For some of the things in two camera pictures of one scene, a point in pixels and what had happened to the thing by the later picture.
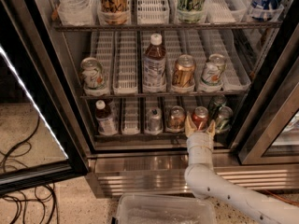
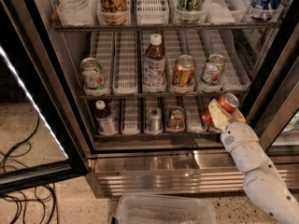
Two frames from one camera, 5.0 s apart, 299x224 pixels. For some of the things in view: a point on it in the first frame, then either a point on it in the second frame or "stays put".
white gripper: (200, 139) -> (239, 135)
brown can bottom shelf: (177, 119) stays put
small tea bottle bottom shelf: (106, 123) stays put
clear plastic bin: (131, 208) stays put
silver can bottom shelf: (154, 121) stays put
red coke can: (200, 118) -> (229, 102)
